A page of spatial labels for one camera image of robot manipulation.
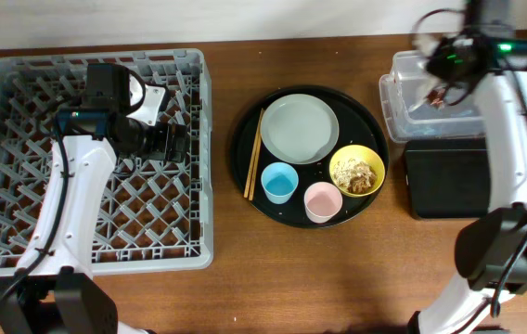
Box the black rectangular bin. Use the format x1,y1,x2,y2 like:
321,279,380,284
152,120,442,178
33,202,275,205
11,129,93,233
403,138,491,219

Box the round black tray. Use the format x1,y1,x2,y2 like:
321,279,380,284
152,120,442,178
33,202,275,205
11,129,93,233
228,85,390,229

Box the grey plate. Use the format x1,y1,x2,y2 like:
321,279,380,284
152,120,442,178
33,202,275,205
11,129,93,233
260,94,340,165

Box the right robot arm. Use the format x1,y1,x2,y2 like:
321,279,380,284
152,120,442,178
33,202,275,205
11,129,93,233
407,0,527,333

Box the gold snack wrapper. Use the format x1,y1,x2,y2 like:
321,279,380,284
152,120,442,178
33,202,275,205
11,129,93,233
425,88,446,109

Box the pink cup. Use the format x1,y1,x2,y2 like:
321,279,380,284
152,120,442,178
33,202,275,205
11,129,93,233
303,182,343,224

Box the food scraps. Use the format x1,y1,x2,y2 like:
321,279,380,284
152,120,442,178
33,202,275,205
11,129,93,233
331,159,377,195

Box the white tissue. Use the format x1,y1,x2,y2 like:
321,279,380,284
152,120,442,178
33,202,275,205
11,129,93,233
409,33,445,112

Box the yellow bowl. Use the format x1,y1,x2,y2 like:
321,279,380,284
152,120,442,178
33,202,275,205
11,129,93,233
328,145,387,198

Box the clear plastic bin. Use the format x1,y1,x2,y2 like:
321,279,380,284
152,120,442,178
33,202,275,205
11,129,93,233
379,51,495,143

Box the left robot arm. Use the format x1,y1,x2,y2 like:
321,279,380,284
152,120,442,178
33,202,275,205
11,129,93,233
0,106,190,333

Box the grey dishwasher rack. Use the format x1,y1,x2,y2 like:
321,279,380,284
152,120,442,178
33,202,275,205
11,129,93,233
0,49,213,276

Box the blue cup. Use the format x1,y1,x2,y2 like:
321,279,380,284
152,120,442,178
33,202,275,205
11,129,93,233
261,162,299,204

